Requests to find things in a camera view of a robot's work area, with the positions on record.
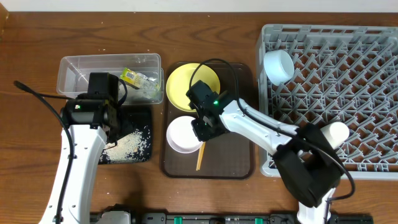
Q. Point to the clear plastic waste bin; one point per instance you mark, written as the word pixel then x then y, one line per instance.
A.
pixel 74 73

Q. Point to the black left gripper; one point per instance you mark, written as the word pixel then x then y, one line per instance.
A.
pixel 117 112

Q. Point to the grey dishwasher rack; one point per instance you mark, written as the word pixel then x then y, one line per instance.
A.
pixel 342 73

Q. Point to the clear plastic wrapper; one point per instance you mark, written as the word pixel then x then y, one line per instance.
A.
pixel 141 94

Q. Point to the yellow plate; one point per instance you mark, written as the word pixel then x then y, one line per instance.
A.
pixel 178 83

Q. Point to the blue bowl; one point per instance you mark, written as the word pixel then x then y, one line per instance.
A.
pixel 278 66

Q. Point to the black waste tray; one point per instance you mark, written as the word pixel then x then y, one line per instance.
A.
pixel 131 119

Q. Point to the yellow-labelled plastic wrapper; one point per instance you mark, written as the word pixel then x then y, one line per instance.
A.
pixel 138 80

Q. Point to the brown serving tray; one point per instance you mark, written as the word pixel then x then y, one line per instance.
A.
pixel 229 156

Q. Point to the white rice bowl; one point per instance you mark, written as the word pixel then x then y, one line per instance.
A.
pixel 181 137

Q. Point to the spilled rice pile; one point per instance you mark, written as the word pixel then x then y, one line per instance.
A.
pixel 132 148

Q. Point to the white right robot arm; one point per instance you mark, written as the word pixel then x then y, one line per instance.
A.
pixel 305 157

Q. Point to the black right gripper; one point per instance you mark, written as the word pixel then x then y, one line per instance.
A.
pixel 203 135

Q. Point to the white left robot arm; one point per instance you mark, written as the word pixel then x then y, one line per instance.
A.
pixel 70 199

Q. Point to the small pale green cup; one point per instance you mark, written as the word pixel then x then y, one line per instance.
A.
pixel 335 133

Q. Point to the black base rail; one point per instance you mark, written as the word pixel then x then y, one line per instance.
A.
pixel 161 217

